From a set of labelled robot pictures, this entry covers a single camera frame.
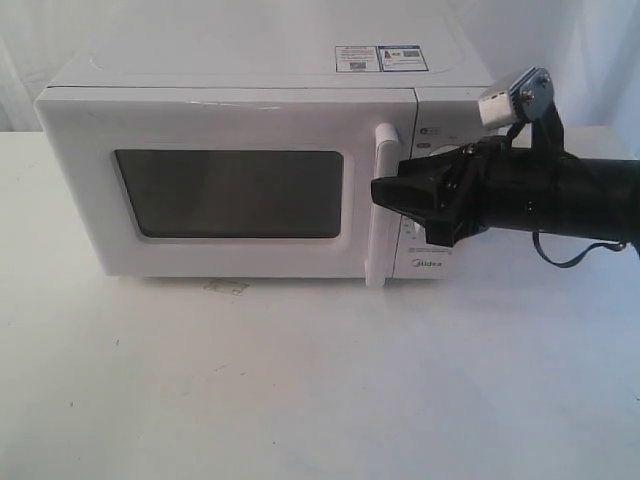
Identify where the upper white control knob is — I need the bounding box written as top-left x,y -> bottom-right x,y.
429,144 -> 459,157

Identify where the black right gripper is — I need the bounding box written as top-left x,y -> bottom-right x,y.
371,137 -> 540,246

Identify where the white microwave oven body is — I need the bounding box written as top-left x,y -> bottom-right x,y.
35,1 -> 492,280

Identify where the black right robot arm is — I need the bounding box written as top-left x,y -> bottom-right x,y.
371,106 -> 639,247

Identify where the blue white warning sticker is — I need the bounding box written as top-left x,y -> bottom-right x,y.
334,45 -> 429,73

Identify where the white microwave door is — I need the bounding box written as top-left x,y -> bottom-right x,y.
36,87 -> 417,287

